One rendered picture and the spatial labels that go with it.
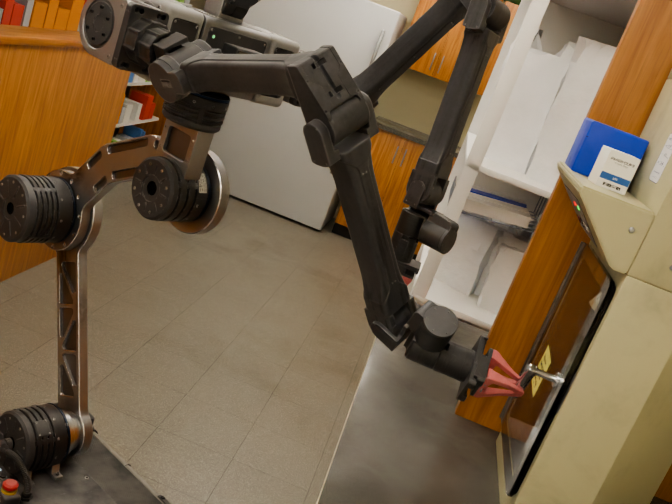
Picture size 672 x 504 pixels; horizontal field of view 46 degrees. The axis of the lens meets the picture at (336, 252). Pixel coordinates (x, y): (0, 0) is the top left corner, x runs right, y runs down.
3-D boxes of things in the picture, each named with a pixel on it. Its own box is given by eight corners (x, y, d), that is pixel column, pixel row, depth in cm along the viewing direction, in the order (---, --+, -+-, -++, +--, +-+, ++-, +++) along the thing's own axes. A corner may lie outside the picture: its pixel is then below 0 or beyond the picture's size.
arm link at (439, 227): (432, 182, 170) (413, 177, 163) (476, 203, 164) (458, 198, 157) (410, 233, 172) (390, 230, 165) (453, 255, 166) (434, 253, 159)
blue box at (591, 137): (616, 183, 143) (638, 136, 140) (626, 191, 133) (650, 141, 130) (563, 163, 143) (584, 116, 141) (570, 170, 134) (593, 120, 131)
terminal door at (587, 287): (504, 421, 158) (588, 242, 148) (510, 501, 129) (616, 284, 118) (500, 420, 158) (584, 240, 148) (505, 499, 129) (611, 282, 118)
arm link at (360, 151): (346, 89, 119) (296, 121, 113) (374, 92, 115) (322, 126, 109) (403, 308, 142) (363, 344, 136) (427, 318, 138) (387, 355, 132)
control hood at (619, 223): (594, 231, 148) (617, 182, 145) (626, 275, 117) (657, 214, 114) (536, 209, 149) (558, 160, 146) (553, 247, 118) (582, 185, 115)
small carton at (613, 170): (615, 189, 129) (631, 155, 127) (624, 195, 124) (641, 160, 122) (587, 179, 129) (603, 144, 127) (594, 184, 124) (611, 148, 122)
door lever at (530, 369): (536, 410, 133) (538, 398, 135) (558, 382, 126) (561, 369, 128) (506, 398, 134) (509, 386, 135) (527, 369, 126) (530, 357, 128)
